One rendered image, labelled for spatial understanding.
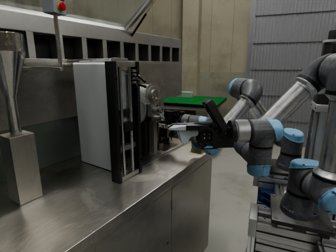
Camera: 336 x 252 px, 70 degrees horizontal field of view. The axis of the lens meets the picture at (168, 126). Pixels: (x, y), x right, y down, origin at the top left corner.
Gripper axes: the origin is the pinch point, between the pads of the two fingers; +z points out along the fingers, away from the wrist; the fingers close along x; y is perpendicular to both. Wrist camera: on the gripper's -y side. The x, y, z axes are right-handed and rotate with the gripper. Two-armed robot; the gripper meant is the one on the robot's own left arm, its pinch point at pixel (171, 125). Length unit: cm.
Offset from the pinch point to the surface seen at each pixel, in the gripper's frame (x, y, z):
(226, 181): 213, 96, -88
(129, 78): 33.5, -17.9, 15.8
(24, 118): 43, 0, 67
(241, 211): 149, 104, -82
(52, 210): 13, 32, 44
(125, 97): 35.6, -9.4, 17.8
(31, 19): 45, -46, 61
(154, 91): 65, -13, 4
